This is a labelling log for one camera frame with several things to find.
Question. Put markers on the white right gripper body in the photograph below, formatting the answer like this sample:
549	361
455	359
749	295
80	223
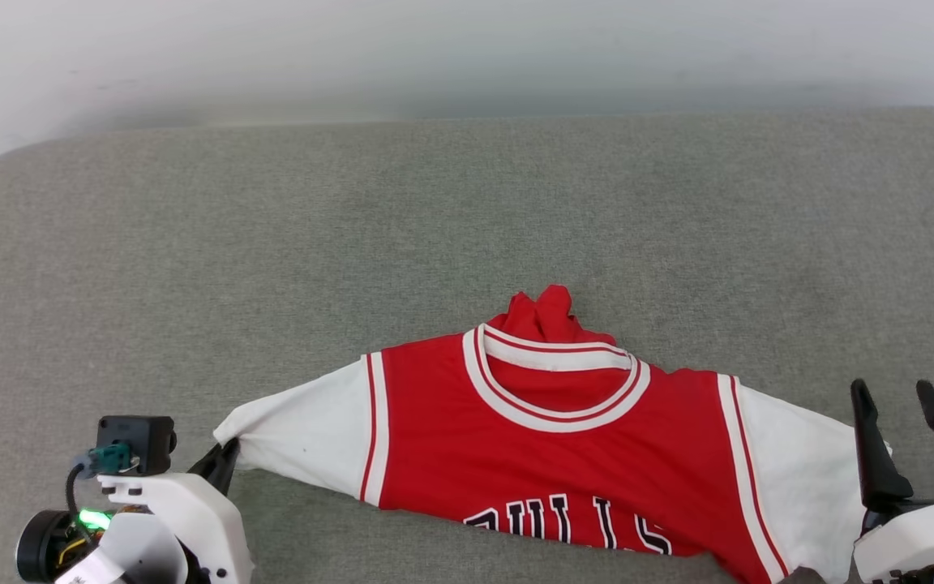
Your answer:
921	539

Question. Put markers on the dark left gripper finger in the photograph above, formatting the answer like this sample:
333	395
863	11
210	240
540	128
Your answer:
220	469

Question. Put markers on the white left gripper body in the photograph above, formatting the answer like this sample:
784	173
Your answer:
191	519

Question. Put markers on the red white basketball jersey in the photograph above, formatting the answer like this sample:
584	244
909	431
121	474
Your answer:
564	462

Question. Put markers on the grey fabric sofa cushion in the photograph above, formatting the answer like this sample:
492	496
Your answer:
434	227

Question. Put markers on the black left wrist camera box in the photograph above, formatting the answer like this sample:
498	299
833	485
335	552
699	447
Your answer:
143	438

